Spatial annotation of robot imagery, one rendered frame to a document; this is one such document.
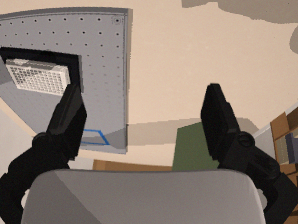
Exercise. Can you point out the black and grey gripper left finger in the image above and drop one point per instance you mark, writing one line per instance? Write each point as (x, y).
(50, 150)

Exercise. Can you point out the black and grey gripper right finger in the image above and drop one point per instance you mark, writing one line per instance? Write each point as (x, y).
(235, 149)

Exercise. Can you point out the black rectangular frame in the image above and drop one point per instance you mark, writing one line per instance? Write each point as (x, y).
(62, 59)

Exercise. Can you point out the grey perforated base plate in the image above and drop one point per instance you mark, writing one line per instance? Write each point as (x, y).
(98, 35)

